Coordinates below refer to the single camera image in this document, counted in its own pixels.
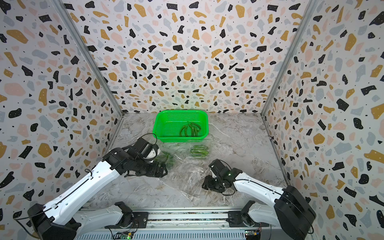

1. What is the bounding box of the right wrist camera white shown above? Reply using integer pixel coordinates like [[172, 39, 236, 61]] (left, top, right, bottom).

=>
[[209, 163, 217, 178]]

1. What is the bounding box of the green plastic basket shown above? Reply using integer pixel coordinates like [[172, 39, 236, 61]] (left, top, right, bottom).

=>
[[153, 110, 209, 143]]

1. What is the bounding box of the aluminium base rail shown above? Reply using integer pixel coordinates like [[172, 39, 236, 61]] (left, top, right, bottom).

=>
[[79, 209, 263, 234]]

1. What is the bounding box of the green peppers bunch front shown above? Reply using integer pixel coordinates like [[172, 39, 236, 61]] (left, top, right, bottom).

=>
[[179, 122, 202, 138]]

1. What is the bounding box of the aluminium corner post left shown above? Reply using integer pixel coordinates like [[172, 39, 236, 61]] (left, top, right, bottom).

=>
[[52, 0, 124, 119]]

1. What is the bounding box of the green peppers bunch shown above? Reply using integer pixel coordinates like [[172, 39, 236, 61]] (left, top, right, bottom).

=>
[[158, 152, 175, 169], [190, 145, 210, 158], [179, 122, 202, 138]]

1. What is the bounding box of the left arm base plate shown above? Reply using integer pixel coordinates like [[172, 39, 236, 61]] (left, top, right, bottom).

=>
[[105, 212, 149, 231]]

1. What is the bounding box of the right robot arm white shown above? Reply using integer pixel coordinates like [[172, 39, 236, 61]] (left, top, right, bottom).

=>
[[202, 159, 316, 240]]

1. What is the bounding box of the aluminium corner post right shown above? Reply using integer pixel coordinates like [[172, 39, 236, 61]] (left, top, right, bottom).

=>
[[261, 0, 318, 117]]

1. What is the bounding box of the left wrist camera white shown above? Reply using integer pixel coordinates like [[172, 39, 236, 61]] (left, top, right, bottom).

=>
[[134, 138, 160, 162]]

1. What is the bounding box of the clear clamshell container back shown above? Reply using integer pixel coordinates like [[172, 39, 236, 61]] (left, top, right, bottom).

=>
[[188, 141, 212, 159]]

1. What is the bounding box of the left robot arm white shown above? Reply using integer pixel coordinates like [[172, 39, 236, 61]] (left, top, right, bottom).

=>
[[28, 148, 168, 240]]

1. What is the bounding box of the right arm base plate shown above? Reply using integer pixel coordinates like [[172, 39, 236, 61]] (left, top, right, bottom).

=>
[[226, 211, 270, 228]]

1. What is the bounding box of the green peppers bunch back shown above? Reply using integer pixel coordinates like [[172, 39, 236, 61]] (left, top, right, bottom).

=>
[[190, 145, 210, 158]]

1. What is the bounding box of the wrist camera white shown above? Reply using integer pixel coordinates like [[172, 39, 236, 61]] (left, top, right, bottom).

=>
[[209, 163, 217, 178], [134, 138, 160, 162]]

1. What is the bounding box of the aluminium corner post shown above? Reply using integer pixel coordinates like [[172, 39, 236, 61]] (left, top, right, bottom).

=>
[[261, 0, 318, 117], [52, 0, 124, 119]]

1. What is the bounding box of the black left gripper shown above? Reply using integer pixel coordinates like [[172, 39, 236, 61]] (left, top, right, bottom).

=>
[[135, 157, 171, 177]]

